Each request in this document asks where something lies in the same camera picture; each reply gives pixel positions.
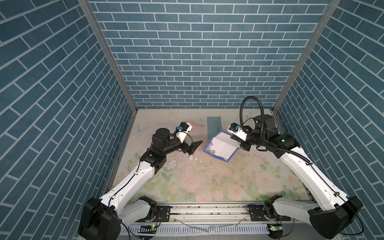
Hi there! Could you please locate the white letter paper blue border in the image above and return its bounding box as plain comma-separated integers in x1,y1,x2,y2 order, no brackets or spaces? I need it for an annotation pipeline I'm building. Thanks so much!
204,131,240,162

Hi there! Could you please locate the teal envelope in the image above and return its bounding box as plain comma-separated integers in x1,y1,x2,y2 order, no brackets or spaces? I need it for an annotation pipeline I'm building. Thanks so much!
207,116,222,140

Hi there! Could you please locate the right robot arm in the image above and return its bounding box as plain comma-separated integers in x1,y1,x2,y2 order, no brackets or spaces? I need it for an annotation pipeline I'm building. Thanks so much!
228,115,363,240

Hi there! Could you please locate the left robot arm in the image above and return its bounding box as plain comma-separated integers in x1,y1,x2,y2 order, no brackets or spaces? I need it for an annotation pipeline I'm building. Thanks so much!
78,122,202,240

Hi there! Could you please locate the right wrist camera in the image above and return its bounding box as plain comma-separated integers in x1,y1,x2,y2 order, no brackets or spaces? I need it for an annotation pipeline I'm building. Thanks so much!
228,123,247,143

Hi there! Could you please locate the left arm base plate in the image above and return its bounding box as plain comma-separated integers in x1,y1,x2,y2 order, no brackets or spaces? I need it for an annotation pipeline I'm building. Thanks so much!
136,206,171,223

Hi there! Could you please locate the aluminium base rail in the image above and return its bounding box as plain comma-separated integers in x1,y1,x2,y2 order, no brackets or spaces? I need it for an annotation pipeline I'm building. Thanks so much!
86,202,334,226

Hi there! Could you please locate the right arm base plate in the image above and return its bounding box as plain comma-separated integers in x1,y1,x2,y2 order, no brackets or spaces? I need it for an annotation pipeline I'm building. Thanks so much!
246,204,292,222

